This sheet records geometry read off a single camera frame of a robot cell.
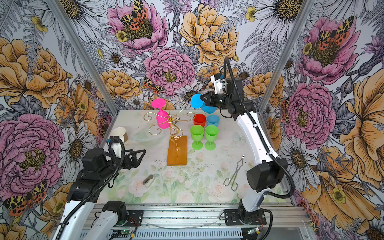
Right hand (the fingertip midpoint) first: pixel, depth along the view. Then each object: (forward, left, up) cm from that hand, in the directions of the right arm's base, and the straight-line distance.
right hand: (201, 101), depth 73 cm
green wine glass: (+3, +2, -27) cm, 28 cm away
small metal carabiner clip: (-24, +30, -36) cm, 53 cm away
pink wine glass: (-5, +19, -6) cm, 21 cm away
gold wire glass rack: (-4, +15, -30) cm, 34 cm away
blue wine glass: (+9, -8, -24) cm, 27 cm away
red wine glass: (+10, +1, -24) cm, 26 cm away
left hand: (-20, +30, -15) cm, 39 cm away
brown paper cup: (+6, +52, -29) cm, 60 cm away
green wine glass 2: (+2, -7, -27) cm, 28 cm away
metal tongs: (-25, -15, -39) cm, 48 cm away
